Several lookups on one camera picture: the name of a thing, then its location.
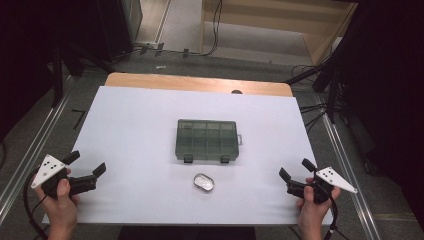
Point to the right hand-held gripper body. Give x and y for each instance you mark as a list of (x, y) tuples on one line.
[(333, 178)]

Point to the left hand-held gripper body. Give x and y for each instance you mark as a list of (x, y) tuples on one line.
[(50, 166)]

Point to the small oval metal tin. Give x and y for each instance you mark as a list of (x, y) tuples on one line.
[(203, 182)]

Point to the transparent grey compartment box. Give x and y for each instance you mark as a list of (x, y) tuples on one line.
[(206, 140)]

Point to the person's right hand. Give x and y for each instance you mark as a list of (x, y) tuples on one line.
[(311, 213)]

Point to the person's left hand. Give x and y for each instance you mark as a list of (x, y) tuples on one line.
[(61, 210)]

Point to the white table cover sheet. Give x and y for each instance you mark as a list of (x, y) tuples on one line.
[(150, 206)]

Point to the black tripod stand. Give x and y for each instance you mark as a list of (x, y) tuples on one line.
[(331, 93)]

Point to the black metal stand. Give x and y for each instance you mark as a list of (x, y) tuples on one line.
[(57, 80)]

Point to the dark round table grommet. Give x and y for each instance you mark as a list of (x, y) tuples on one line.
[(236, 91)]

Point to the dark curtain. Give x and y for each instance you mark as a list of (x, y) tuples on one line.
[(23, 50), (390, 83)]

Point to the small white floor tag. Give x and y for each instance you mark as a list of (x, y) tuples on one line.
[(161, 67)]

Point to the black cabinet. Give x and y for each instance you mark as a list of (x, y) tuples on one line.
[(115, 26)]

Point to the wooden shelf unit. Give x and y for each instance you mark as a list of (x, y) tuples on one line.
[(266, 30)]

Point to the metal floor rail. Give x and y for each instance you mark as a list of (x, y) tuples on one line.
[(350, 173), (30, 160)]

